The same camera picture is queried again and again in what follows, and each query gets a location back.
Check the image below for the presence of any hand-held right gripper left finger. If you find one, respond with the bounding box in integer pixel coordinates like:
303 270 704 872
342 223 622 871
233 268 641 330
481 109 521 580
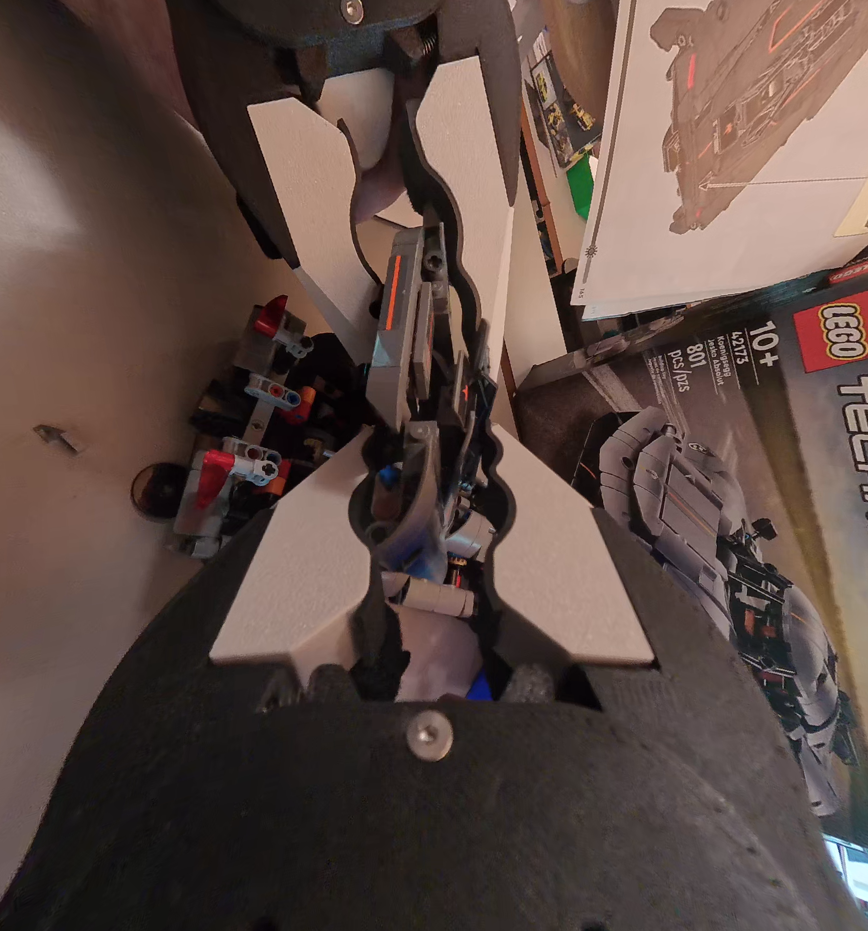
209 428 380 685

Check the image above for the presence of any white instruction booklet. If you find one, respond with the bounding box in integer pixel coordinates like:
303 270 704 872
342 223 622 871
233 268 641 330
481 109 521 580
571 0 868 321

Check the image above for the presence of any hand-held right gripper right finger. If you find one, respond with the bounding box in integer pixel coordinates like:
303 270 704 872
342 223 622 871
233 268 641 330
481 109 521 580
481 424 657 685

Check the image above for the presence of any grey lego door panel assembly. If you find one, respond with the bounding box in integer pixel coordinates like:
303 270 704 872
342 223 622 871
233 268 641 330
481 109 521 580
365 222 500 576

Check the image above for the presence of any black round lego dish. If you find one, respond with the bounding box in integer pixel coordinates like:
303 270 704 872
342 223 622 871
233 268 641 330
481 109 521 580
130 462 188 521

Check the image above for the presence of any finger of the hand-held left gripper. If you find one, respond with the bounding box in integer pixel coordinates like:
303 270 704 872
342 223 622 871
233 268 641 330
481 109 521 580
247 96 384 366
403 55 516 361

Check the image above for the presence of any dark lego set box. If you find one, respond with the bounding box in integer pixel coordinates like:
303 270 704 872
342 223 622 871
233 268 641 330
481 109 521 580
514 243 868 859

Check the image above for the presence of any green plastic bin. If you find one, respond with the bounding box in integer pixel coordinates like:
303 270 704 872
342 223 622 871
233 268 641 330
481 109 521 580
566 153 596 219

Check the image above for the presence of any black box with yellow car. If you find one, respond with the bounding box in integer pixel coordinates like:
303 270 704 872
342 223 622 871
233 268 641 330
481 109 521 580
529 51 602 168

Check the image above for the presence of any partly built lego car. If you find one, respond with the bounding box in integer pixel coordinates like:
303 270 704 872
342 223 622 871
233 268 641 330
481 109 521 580
172 294 497 619

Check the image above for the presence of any grey lego hinge panel piece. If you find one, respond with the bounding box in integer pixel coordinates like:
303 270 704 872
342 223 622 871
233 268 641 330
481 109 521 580
32 424 86 455

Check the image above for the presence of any person's left hand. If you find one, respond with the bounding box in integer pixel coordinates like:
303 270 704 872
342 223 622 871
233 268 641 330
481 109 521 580
353 155 415 225

